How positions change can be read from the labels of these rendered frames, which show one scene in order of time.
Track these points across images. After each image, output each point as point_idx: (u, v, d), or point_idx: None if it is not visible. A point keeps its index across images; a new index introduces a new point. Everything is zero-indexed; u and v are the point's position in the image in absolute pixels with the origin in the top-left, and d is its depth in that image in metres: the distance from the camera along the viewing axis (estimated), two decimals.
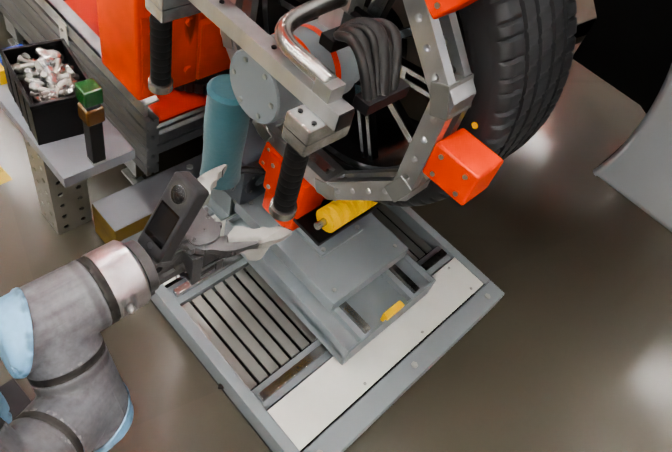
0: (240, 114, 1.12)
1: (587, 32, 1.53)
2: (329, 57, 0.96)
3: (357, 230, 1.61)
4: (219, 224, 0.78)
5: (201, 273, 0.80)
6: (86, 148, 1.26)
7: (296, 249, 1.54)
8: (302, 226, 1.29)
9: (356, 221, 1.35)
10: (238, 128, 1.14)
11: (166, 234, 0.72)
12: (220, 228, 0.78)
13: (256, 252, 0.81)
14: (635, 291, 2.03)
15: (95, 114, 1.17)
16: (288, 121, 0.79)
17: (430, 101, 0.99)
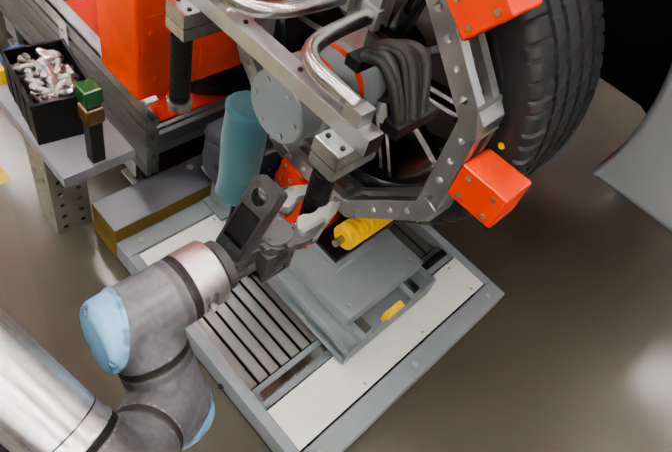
0: (258, 131, 1.10)
1: None
2: (352, 76, 0.94)
3: (371, 244, 1.59)
4: (291, 225, 0.81)
5: (271, 272, 0.83)
6: (86, 148, 1.26)
7: (310, 263, 1.52)
8: (319, 242, 1.28)
9: (373, 237, 1.33)
10: (256, 145, 1.12)
11: (246, 235, 0.75)
12: (291, 229, 0.81)
13: (317, 232, 0.86)
14: (635, 291, 2.03)
15: (95, 114, 1.17)
16: (315, 146, 0.77)
17: (455, 120, 0.97)
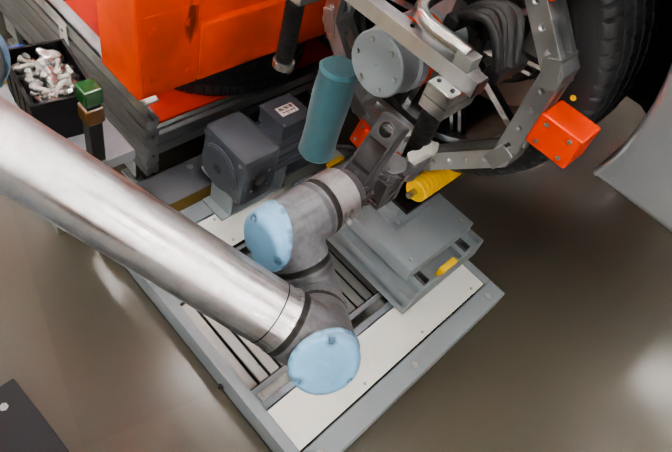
0: (348, 91, 1.24)
1: None
2: None
3: (426, 206, 1.73)
4: (403, 159, 0.94)
5: (383, 200, 0.97)
6: (86, 148, 1.26)
7: (372, 222, 1.66)
8: (391, 196, 1.41)
9: (437, 193, 1.47)
10: (344, 104, 1.26)
11: (373, 163, 0.88)
12: (403, 162, 0.95)
13: None
14: (635, 291, 2.03)
15: (95, 114, 1.17)
16: (428, 89, 0.91)
17: (530, 77, 1.11)
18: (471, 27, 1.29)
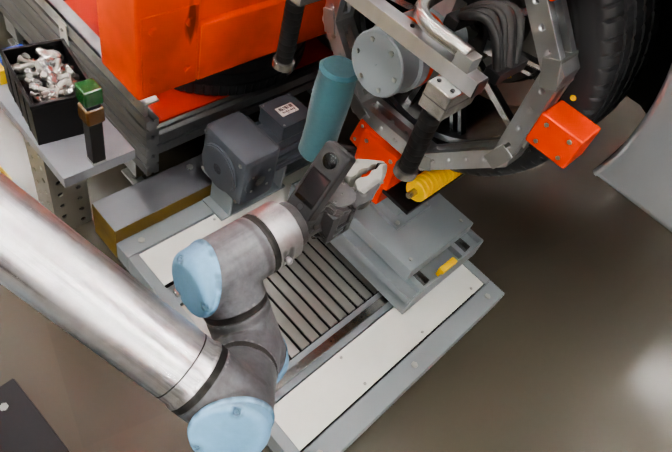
0: (348, 91, 1.24)
1: None
2: None
3: (426, 206, 1.73)
4: (353, 189, 0.88)
5: (333, 233, 0.90)
6: (86, 148, 1.26)
7: (372, 222, 1.66)
8: (391, 196, 1.41)
9: (437, 193, 1.47)
10: (344, 104, 1.26)
11: (316, 196, 0.82)
12: (353, 193, 0.88)
13: None
14: (635, 291, 2.03)
15: (95, 114, 1.17)
16: (428, 89, 0.91)
17: (530, 77, 1.11)
18: (471, 27, 1.29)
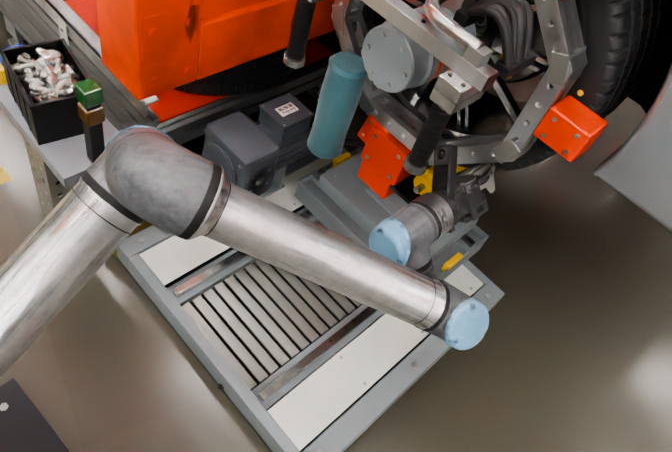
0: (357, 87, 1.25)
1: None
2: None
3: None
4: (472, 176, 1.23)
5: (477, 212, 1.22)
6: (86, 148, 1.26)
7: (379, 218, 1.67)
8: (399, 191, 1.43)
9: None
10: (353, 100, 1.28)
11: (445, 179, 1.19)
12: None
13: (491, 182, 1.27)
14: (635, 291, 2.03)
15: (95, 114, 1.17)
16: (439, 83, 0.93)
17: (538, 72, 1.12)
18: None
